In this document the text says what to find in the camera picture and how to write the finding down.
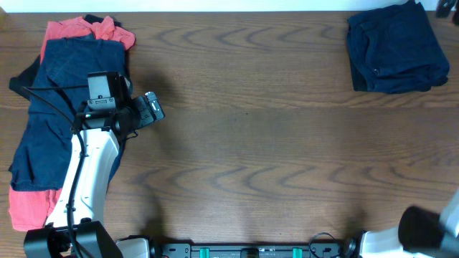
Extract navy blue shorts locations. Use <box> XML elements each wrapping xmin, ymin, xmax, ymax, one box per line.
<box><xmin>346</xmin><ymin>1</ymin><xmax>450</xmax><ymax>94</ymax></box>

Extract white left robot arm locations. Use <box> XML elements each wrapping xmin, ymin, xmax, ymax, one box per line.
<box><xmin>24</xmin><ymin>92</ymin><xmax>164</xmax><ymax>257</ymax></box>

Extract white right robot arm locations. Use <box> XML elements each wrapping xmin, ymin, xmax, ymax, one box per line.
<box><xmin>346</xmin><ymin>1</ymin><xmax>458</xmax><ymax>257</ymax></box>

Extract navy garment on pile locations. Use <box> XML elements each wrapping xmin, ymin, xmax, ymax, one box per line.
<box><xmin>9</xmin><ymin>37</ymin><xmax>126</xmax><ymax>191</ymax></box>

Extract black folded garment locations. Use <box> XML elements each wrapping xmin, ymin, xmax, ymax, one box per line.
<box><xmin>350</xmin><ymin>61</ymin><xmax>368</xmax><ymax>92</ymax></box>

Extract coral red garment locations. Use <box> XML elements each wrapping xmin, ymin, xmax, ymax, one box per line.
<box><xmin>9</xmin><ymin>16</ymin><xmax>136</xmax><ymax>231</ymax></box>

